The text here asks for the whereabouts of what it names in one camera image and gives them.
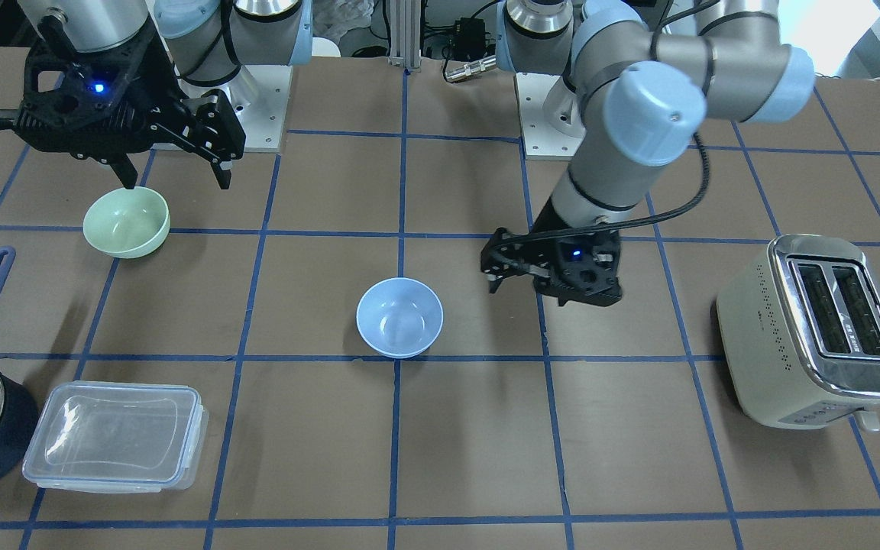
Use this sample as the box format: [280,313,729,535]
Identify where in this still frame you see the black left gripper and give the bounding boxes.
[480,227,624,307]

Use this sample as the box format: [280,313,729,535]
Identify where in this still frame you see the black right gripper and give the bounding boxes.
[15,20,247,190]

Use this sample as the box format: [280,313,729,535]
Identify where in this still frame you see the green bowl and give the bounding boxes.
[82,187,171,260]

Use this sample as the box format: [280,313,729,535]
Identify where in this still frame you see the blue bowl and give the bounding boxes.
[355,277,445,359]

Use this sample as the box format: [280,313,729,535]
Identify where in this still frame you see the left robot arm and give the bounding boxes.
[480,1,816,306]

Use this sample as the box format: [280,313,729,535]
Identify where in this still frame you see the clear plastic food container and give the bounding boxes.
[21,380,209,494]

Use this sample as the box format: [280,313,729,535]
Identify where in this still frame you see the cream toaster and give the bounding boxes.
[715,234,880,432]

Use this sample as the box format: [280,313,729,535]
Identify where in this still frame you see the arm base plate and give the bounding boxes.
[515,73,649,161]
[180,60,293,154]

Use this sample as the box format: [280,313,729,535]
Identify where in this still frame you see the aluminium frame post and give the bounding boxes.
[382,1,422,74]

